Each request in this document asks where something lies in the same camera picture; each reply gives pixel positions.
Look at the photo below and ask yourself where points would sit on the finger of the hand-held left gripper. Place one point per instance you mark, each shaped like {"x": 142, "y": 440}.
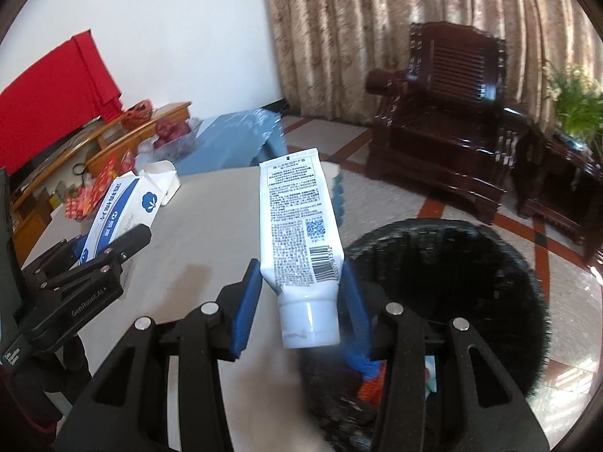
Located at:
{"x": 127, "y": 242}
{"x": 52, "y": 259}

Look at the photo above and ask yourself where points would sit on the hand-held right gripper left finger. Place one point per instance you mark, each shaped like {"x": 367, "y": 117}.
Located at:
{"x": 247, "y": 306}

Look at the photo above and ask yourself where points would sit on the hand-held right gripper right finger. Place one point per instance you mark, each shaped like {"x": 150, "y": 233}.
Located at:
{"x": 355, "y": 310}

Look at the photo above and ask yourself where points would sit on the white and blue carton box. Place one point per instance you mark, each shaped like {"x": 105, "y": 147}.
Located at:
{"x": 127, "y": 202}

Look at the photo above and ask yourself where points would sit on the orange snack packet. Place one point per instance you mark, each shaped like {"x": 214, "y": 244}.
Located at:
{"x": 370, "y": 388}

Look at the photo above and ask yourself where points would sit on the white squeeze tube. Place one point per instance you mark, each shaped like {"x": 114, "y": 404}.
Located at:
{"x": 297, "y": 226}

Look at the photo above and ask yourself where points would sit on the black trash bin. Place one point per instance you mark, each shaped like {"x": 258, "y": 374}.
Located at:
{"x": 447, "y": 282}

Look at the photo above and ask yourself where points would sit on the pile of red snack packets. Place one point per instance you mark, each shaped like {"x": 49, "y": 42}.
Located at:
{"x": 94, "y": 188}

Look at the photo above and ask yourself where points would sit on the wooden cabinet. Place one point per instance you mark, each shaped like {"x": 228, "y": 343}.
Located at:
{"x": 141, "y": 127}

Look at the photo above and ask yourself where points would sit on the bag of red apples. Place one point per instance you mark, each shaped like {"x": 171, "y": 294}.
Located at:
{"x": 169, "y": 132}

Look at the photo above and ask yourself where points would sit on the red basket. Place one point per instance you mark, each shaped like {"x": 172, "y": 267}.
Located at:
{"x": 136, "y": 114}

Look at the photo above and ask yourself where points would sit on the blue plastic stool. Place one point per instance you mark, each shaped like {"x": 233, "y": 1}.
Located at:
{"x": 226, "y": 141}

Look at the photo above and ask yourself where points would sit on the red cloth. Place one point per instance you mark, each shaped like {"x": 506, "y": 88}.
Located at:
{"x": 47, "y": 99}

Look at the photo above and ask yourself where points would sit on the dark wooden armchair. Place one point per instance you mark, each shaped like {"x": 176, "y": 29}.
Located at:
{"x": 447, "y": 132}

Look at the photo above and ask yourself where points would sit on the dark wooden side table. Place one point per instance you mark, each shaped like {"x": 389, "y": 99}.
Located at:
{"x": 560, "y": 183}

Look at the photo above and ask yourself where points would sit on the brown patterned curtain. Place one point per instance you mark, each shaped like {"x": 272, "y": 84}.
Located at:
{"x": 377, "y": 23}

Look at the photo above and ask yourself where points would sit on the green potted plant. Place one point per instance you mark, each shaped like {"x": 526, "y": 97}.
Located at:
{"x": 577, "y": 103}

